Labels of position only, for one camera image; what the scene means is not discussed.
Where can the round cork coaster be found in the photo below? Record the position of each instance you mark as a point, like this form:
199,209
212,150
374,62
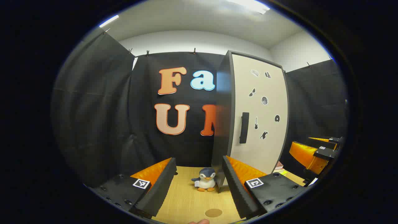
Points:
213,212

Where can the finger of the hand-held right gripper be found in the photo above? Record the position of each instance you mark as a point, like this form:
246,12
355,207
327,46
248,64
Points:
303,154
334,140

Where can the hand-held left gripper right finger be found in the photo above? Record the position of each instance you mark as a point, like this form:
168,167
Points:
236,193

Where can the yellow book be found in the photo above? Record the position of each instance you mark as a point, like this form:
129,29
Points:
281,172

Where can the dark grey cabinet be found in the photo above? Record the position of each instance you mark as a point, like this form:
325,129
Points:
222,124

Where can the long ceiling light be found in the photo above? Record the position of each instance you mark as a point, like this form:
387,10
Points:
108,21
248,5

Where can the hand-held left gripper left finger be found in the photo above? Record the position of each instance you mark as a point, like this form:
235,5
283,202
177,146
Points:
161,189

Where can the black backdrop cloth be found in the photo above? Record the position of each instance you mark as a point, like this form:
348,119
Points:
93,109

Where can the penguin plush toy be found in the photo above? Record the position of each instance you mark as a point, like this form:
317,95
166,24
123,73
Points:
205,182

